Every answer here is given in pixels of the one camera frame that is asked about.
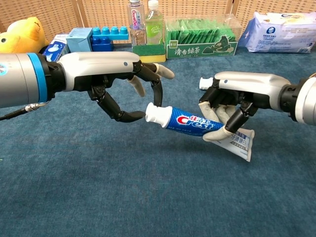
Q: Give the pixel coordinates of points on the long light blue toy brick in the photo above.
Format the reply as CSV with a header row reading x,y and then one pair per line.
x,y
111,33

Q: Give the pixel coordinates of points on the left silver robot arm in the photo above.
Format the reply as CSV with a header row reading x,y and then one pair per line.
x,y
17,79

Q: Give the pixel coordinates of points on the light blue Crest toothpaste tube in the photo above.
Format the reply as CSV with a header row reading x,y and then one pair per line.
x,y
205,83

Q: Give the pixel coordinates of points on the green tea sachet box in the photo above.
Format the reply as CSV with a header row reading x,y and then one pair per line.
x,y
197,37

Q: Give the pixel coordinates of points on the light blue cardboard box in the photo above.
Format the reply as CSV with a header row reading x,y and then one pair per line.
x,y
79,40

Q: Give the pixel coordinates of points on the dark blue toy brick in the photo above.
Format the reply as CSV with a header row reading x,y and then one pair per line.
x,y
102,45

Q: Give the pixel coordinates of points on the woven rattan folding screen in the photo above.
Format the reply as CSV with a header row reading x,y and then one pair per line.
x,y
98,12

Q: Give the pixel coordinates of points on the white tissue pack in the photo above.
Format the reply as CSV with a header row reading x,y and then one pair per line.
x,y
279,34

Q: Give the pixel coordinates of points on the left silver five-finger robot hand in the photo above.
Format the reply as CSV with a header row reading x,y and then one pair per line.
x,y
98,65

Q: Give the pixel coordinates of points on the dark blue Crest toothpaste tube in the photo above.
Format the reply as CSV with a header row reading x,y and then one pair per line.
x,y
187,122

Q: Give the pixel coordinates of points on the clear bottle with purple label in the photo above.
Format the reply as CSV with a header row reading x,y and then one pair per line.
x,y
136,27

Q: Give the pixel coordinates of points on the blue table carpet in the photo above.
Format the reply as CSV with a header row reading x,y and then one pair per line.
x,y
123,172

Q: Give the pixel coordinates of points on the green drink bottle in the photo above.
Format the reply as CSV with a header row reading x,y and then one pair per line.
x,y
154,27

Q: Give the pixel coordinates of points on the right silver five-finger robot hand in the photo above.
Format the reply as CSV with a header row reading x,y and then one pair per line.
x,y
254,84

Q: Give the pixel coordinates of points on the green and yellow sponge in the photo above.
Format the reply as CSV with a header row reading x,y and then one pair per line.
x,y
153,51

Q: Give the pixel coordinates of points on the yellow chick plush toy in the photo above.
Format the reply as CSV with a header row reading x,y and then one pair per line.
x,y
19,34

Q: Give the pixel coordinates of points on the blue white small box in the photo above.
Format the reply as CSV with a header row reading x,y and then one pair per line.
x,y
58,47

